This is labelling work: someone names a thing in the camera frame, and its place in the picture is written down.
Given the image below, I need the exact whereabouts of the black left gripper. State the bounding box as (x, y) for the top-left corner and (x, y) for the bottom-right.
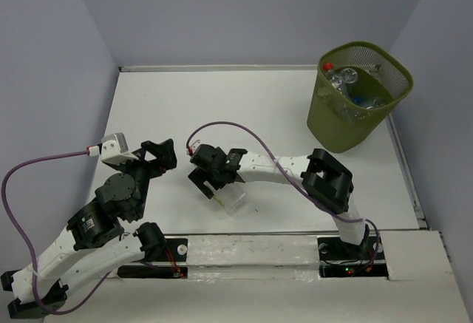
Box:
(114, 137), (180, 219)

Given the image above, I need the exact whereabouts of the square clear plastic bottle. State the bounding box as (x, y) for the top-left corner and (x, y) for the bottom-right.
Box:
(211, 183), (248, 216)

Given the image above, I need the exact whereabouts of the red cap clear bottle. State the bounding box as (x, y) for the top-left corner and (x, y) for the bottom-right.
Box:
(322, 63), (349, 97)

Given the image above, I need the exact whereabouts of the blue label water bottle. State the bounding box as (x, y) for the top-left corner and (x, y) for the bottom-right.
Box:
(352, 96), (366, 107)

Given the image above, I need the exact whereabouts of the clear ribbed water bottle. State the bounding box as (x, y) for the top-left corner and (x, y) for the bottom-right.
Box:
(339, 67), (359, 86)

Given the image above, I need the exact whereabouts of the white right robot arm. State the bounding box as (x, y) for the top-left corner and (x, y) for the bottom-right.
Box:
(188, 142), (369, 258)

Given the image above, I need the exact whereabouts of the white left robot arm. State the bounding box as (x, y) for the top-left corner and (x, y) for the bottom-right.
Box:
(1, 133), (180, 319)

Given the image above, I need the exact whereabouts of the green mesh waste bin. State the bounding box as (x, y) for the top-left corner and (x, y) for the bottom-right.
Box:
(307, 41), (414, 153)

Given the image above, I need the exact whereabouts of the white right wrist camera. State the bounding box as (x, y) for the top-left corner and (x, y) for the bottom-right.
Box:
(186, 140), (201, 157)

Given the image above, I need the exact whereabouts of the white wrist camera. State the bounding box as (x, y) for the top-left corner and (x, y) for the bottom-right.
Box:
(100, 132), (130, 165)
(186, 140), (201, 157)

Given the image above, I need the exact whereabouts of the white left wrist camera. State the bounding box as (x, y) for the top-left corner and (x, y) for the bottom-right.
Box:
(100, 132), (130, 165)

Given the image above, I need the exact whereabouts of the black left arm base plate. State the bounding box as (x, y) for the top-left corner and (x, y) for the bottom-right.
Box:
(115, 237), (188, 279)

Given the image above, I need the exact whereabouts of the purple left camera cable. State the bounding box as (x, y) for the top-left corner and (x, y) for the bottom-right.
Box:
(1, 148), (123, 316)

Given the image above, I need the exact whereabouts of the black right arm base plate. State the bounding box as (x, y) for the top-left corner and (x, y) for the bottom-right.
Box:
(317, 236), (389, 279)

